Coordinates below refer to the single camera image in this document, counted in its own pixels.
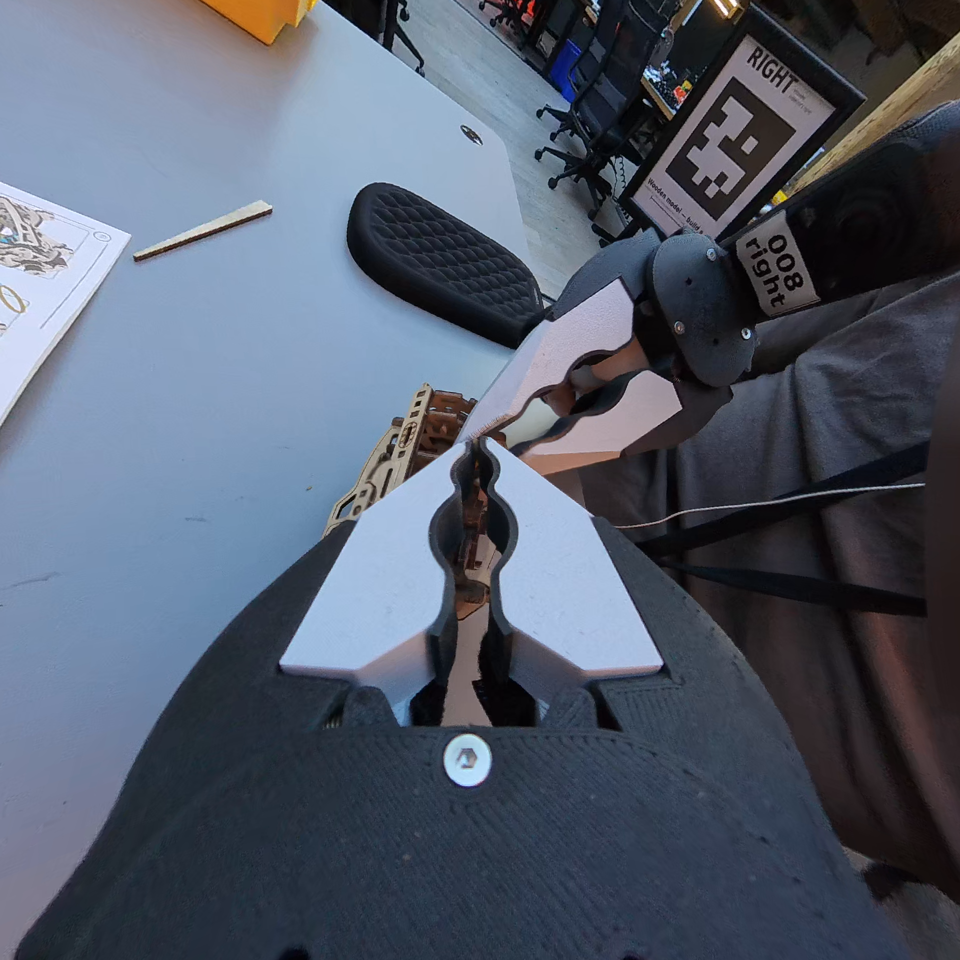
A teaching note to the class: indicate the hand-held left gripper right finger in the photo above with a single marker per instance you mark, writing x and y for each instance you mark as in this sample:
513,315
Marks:
577,592

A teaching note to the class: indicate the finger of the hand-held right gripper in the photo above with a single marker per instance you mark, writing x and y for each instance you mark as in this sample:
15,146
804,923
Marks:
577,322
630,427

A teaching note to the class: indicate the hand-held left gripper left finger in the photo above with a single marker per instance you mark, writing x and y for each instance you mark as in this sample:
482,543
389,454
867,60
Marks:
360,592

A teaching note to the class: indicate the wooden mechanical model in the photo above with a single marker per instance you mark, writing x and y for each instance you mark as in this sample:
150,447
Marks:
397,457

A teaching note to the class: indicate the thin wooden stick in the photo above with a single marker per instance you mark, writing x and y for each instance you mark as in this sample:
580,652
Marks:
202,230

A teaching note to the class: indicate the person's right hand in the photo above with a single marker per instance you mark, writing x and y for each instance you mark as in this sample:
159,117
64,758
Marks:
611,364

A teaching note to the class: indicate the black quilted wrist rest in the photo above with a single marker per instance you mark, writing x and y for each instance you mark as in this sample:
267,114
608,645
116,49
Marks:
442,255

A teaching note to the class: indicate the framed marker sign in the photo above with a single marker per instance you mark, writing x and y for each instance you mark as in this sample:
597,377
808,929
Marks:
750,135

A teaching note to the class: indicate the black office chair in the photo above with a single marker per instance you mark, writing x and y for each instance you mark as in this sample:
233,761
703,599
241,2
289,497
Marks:
600,112
401,34

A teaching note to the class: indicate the person's grey clothing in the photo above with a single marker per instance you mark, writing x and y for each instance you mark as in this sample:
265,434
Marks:
810,675

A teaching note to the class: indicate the blue bin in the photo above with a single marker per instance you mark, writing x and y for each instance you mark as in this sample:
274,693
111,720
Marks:
568,67

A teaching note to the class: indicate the wooden beam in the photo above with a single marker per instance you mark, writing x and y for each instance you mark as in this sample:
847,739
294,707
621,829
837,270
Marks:
892,97

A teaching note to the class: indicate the instruction booklet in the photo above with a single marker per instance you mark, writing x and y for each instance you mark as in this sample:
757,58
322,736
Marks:
45,300

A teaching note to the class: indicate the yellow storage bin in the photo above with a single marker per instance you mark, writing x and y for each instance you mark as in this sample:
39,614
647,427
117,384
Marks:
262,15

